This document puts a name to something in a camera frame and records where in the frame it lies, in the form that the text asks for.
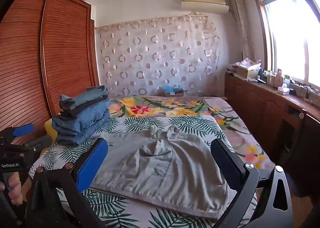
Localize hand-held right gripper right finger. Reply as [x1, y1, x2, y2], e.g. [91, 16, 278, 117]
[211, 138, 293, 228]

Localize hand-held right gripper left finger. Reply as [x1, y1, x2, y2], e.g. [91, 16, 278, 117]
[25, 138, 109, 228]

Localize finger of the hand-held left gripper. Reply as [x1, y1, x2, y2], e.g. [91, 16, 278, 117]
[24, 135, 53, 155]
[0, 123, 35, 143]

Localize folded teal grey pants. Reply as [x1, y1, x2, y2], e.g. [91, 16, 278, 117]
[59, 85, 109, 109]

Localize person's left hand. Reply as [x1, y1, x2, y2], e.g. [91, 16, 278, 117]
[0, 172, 25, 206]

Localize folded blue denim jeans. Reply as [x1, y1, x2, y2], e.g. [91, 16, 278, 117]
[52, 100, 112, 146]

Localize long wooden sideboard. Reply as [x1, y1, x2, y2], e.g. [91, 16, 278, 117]
[224, 71, 320, 197]

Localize leaf print bed sheet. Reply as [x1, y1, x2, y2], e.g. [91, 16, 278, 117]
[29, 115, 258, 228]

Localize floral pillow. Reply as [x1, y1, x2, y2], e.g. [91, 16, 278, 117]
[110, 95, 275, 168]

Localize wooden slatted wardrobe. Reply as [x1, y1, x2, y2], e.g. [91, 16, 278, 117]
[0, 0, 100, 148]

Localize small cardboard box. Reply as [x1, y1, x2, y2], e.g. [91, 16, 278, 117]
[165, 89, 188, 97]

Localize blue plastic bag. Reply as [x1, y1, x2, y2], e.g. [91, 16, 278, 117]
[162, 84, 183, 93]

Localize open cardboard box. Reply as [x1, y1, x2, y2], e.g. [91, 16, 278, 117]
[232, 65, 259, 80]

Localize patterned cloth bag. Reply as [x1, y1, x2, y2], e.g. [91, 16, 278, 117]
[239, 57, 262, 69]

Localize circle print sheer curtain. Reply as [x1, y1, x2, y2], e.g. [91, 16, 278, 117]
[95, 14, 222, 97]

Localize beige window curtain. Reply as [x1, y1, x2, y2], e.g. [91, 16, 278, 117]
[229, 0, 256, 61]

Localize wooden framed window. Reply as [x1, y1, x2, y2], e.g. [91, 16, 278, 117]
[251, 0, 320, 89]

